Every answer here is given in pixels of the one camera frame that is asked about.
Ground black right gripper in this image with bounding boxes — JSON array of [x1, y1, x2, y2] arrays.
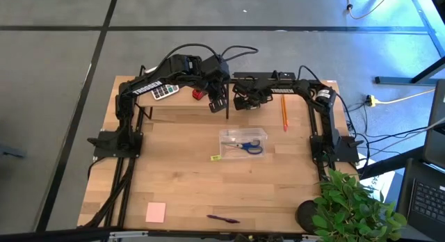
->
[[232, 79, 274, 111]]

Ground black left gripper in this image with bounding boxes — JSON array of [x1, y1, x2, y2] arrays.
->
[[200, 56, 231, 114]]

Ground clear plastic pencil box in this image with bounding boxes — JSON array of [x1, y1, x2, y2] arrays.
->
[[218, 127, 269, 161]]

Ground orange pencil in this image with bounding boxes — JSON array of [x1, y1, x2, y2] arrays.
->
[[280, 94, 286, 130], [282, 94, 290, 133]]

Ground blue-handled scissors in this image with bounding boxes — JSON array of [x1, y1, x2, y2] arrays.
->
[[220, 139, 264, 156]]

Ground purple pen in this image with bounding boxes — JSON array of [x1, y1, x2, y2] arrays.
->
[[206, 214, 241, 225]]

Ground pink sticky note pad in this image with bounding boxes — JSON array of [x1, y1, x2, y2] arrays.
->
[[145, 202, 168, 224]]

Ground wooden shelf with black legs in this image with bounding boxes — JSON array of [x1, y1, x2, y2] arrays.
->
[[136, 74, 231, 120]]

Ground grey desk calculator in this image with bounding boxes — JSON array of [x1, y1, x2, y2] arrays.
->
[[150, 83, 180, 101]]

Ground black plant pot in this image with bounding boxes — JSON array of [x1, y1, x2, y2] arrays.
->
[[295, 199, 323, 234]]

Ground green leafy plant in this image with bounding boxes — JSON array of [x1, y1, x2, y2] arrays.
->
[[311, 168, 408, 242]]

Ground white floor sign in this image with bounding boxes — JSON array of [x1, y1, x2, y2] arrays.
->
[[361, 154, 396, 202]]

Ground open black laptop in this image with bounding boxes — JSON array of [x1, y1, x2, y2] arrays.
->
[[396, 158, 445, 240]]

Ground dark floor object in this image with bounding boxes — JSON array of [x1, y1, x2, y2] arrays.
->
[[0, 143, 27, 159]]

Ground black bar with mount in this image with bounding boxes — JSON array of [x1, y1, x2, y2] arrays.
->
[[232, 71, 297, 81]]

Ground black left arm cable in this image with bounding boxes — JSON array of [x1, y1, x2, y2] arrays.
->
[[162, 43, 260, 64]]

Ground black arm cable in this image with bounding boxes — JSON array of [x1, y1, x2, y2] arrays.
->
[[162, 43, 260, 64], [297, 65, 321, 83]]

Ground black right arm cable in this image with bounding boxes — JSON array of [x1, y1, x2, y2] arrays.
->
[[297, 65, 321, 83]]

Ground black aluminium table frame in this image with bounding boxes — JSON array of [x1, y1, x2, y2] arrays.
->
[[83, 64, 361, 236]]

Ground beige floor cable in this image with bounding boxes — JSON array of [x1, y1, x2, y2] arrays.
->
[[339, 0, 394, 21]]

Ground black floor cable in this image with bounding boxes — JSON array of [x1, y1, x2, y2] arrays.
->
[[342, 92, 445, 166]]

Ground black desk frame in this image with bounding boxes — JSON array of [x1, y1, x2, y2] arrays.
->
[[374, 0, 445, 87]]

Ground yellow power cord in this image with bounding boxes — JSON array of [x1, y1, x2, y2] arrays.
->
[[376, 88, 437, 106]]

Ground black table edge rail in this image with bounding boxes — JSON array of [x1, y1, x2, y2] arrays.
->
[[0, 227, 314, 242]]

